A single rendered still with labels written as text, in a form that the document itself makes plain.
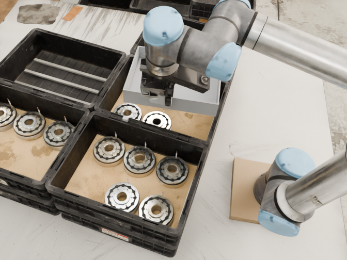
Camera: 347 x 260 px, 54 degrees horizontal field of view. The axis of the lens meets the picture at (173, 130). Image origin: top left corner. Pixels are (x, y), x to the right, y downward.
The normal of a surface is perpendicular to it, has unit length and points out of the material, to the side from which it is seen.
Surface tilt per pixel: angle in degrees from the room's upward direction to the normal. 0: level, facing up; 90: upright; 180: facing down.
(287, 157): 7
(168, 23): 17
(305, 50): 47
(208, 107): 89
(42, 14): 2
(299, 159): 7
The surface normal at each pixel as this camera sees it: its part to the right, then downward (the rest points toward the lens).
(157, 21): 0.03, -0.34
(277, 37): -0.15, 0.15
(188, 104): -0.15, 0.77
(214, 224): 0.06, -0.59
